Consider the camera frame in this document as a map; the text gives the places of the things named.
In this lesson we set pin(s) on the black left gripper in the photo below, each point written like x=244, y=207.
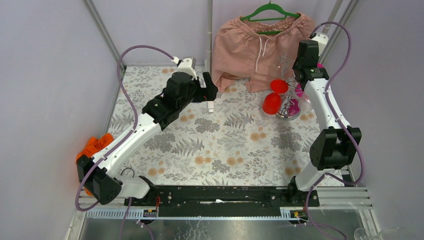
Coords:
x=205, y=88

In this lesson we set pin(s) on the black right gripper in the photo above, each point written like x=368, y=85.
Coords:
x=295, y=64

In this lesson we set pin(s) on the pink wine glass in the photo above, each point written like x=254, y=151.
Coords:
x=298, y=91

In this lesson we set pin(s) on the chrome wine glass rack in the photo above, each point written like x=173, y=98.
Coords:
x=293, y=106

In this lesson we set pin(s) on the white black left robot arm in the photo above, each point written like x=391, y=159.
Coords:
x=99, y=174

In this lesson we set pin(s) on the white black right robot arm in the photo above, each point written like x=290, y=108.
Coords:
x=334, y=148

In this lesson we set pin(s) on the clear wine glass back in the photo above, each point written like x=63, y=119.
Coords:
x=285, y=62

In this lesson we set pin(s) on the red wine glass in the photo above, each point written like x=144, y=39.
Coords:
x=273, y=101

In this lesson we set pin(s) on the pink shorts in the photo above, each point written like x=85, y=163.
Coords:
x=246, y=49

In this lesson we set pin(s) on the orange cloth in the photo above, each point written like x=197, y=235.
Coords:
x=94, y=145

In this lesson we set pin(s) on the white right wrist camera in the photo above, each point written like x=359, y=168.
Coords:
x=322, y=39

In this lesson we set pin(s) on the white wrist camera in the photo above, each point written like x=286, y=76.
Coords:
x=186, y=65
x=322, y=39

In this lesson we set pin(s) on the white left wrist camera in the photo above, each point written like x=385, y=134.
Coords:
x=186, y=65

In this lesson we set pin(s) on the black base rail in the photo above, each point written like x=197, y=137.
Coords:
x=223, y=201

